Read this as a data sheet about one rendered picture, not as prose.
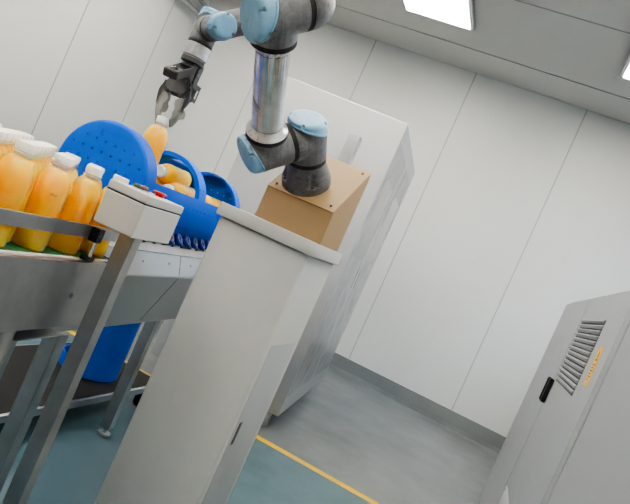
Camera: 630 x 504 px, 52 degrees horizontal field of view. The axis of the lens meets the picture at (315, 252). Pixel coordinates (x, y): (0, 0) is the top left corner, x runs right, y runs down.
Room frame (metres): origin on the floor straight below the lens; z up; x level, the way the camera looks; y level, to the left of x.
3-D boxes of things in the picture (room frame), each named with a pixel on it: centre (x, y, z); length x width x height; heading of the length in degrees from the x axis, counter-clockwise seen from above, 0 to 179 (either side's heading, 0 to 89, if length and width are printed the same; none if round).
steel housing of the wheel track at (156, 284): (2.77, 0.45, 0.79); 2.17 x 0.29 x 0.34; 169
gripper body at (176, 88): (1.91, 0.56, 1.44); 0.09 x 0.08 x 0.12; 169
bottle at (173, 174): (2.22, 0.56, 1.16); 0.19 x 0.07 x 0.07; 169
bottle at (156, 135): (1.88, 0.56, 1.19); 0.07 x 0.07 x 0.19
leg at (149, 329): (2.78, 0.52, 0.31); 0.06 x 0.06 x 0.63; 79
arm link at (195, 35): (1.90, 0.56, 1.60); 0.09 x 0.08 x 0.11; 32
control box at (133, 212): (1.48, 0.40, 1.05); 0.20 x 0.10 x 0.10; 169
